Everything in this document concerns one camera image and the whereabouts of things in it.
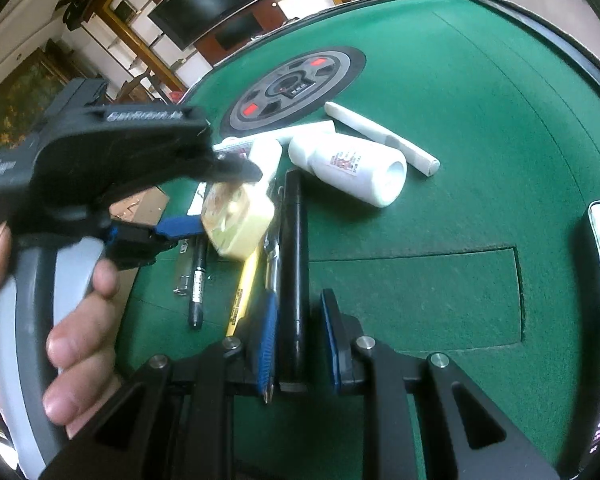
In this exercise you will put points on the white bottle with red label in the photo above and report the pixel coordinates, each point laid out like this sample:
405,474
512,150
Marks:
350,167

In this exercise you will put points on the framed landscape painting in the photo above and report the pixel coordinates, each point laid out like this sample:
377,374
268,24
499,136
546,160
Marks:
25,90

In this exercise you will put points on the round mahjong table console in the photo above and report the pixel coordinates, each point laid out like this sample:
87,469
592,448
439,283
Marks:
300,85

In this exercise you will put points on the yellow pen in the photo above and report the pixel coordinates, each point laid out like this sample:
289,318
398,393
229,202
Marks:
240,295

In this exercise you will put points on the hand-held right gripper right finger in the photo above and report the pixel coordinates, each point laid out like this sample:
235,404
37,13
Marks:
330,340

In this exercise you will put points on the wooden tv cabinet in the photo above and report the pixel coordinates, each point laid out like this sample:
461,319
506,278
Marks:
240,35

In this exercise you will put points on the black marker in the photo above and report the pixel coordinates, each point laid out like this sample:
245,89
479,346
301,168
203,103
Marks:
197,285

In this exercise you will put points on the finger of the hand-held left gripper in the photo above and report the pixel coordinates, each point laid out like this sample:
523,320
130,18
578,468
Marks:
180,227
235,170

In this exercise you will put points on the small white plastic bottle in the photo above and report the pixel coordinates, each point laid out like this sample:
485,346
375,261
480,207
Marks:
266,157

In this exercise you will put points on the long white tube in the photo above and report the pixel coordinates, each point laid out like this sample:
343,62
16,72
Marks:
380,135

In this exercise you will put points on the white tube with orange band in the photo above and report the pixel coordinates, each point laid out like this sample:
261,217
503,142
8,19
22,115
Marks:
305,131

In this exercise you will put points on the pale yellow tape packet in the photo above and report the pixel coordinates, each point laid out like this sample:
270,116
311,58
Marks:
235,220

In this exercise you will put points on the cardboard box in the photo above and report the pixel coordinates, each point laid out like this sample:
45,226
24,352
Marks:
145,202

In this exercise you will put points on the person's left hand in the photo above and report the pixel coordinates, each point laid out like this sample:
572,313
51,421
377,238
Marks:
82,355

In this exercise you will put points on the long black bar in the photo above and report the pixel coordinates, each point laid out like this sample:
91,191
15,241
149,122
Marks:
295,270

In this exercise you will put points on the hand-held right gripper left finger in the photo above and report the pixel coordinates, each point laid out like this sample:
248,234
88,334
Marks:
266,355

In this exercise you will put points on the blue and silver pen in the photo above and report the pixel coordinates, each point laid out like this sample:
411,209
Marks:
272,265

